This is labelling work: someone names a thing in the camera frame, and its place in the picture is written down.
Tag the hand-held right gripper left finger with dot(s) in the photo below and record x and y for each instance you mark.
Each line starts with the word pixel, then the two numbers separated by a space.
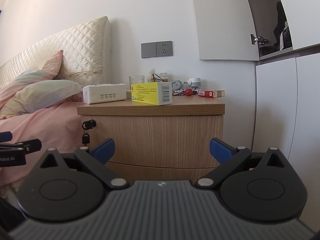
pixel 105 149

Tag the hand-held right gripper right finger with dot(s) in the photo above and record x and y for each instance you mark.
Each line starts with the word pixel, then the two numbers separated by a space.
pixel 220 150

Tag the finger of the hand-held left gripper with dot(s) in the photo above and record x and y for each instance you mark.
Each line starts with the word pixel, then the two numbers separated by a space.
pixel 5 136
pixel 30 146

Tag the yellow cardboard box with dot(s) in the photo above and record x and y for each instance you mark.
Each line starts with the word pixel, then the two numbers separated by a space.
pixel 151 93

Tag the wooden drawer without lock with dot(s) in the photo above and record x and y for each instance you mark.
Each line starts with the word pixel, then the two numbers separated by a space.
pixel 160 171

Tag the black hanging key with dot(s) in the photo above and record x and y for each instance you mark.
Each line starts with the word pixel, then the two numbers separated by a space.
pixel 85 138

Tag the pink blanket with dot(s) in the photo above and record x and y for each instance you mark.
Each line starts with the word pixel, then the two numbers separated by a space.
pixel 45 127

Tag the black key in lock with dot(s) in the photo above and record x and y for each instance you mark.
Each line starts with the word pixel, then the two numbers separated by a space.
pixel 88 124

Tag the pastel pillow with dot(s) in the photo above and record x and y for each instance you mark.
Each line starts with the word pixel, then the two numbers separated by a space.
pixel 42 95

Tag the wooden nightstand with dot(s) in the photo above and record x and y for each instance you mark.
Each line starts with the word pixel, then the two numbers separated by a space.
pixel 190 105

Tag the white tissue pack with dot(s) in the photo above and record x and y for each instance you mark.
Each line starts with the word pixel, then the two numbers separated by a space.
pixel 103 93

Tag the red and tan carton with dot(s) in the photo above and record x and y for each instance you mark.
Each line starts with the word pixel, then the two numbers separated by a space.
pixel 208 94

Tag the red ball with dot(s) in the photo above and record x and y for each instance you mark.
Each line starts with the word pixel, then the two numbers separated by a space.
pixel 189 92

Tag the white charger plug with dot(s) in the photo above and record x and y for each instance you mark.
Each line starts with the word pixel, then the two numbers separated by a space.
pixel 193 82

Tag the pink striped pillow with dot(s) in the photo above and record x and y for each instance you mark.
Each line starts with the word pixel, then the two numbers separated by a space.
pixel 42 72

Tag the clear glass cup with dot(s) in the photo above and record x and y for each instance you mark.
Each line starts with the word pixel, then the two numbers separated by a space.
pixel 137 79

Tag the white wardrobe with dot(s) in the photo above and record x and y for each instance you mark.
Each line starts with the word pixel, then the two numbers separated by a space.
pixel 287 100

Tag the diffuser bottle with flower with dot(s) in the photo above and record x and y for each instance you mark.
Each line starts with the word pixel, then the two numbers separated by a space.
pixel 153 75

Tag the white pill bottle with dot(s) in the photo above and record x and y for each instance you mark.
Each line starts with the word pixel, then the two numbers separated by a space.
pixel 163 77

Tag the cream quilted headboard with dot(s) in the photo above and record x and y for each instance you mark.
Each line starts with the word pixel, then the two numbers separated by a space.
pixel 82 45

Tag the metal door hinge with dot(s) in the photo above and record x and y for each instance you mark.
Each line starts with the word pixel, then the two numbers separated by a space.
pixel 260 39

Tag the white wardrobe door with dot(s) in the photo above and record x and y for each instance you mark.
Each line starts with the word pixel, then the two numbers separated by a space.
pixel 222 20

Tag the dark clothes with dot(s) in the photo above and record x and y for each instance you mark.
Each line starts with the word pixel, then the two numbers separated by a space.
pixel 280 25

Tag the grey wall switch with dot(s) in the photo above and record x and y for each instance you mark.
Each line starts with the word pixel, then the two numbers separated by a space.
pixel 149 50

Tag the grey wall socket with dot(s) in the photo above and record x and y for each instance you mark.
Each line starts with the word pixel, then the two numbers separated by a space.
pixel 164 48

